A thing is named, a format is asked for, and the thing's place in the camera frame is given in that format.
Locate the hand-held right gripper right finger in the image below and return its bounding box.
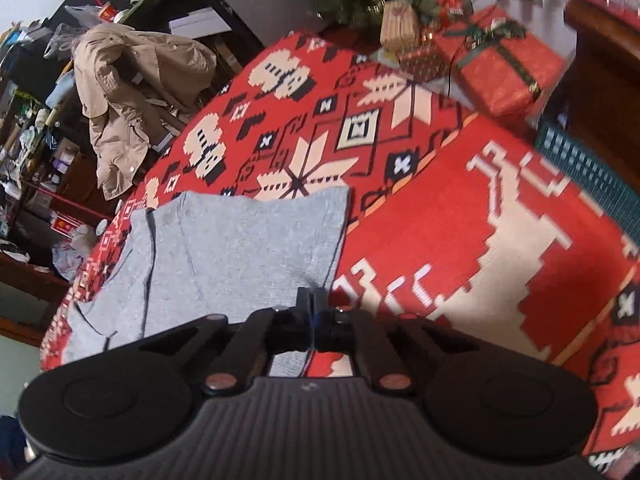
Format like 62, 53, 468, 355
315, 287, 493, 393

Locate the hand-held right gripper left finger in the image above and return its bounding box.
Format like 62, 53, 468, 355
136, 287, 313, 396

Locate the grey shirt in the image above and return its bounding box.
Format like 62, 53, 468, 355
62, 186, 351, 378

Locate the red patterned blanket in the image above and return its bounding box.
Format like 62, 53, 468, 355
37, 30, 640, 471

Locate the white red plastic bag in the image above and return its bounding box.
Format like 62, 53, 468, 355
52, 237, 96, 281

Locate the red carton box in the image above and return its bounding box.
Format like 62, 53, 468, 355
52, 212, 81, 236

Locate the wooden chair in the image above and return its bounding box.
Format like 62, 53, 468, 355
125, 65, 193, 136

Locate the small red patterned gift box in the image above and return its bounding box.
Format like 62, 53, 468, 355
397, 40, 451, 83

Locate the beige jacket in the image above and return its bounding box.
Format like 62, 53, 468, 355
72, 25, 218, 201

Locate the teal cutting mat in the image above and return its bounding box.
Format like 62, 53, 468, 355
532, 120, 633, 231

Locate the large red gift box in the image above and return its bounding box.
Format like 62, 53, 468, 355
440, 5, 566, 121

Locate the beige gift box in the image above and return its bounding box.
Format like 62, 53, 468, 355
380, 0, 421, 53

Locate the white flat box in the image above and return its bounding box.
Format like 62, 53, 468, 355
167, 7, 226, 41

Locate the light blue folded cloth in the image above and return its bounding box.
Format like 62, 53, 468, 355
45, 72, 76, 108

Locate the cluttered metal shelf rack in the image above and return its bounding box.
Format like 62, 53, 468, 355
0, 20, 76, 201

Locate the small red bow gift box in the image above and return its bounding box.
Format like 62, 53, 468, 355
437, 0, 473, 23

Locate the wooden side table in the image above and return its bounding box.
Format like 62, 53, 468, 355
550, 0, 640, 126

